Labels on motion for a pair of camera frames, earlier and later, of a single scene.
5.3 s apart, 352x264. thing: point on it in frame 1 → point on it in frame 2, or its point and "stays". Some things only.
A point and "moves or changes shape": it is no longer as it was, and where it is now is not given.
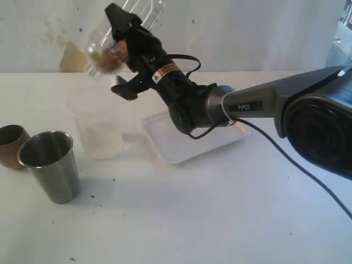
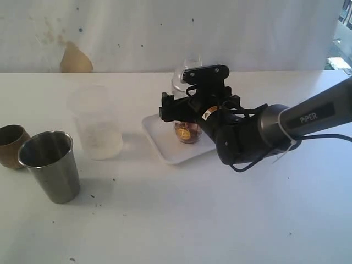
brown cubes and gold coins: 113,58 moves or changes shape
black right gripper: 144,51 → 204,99
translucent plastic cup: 97,108 stays
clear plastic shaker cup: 147,11 moves or changes shape
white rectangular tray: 177,147 stays
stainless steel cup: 50,157 stays
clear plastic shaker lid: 105,54 moves or changes shape
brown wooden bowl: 11,137 stays
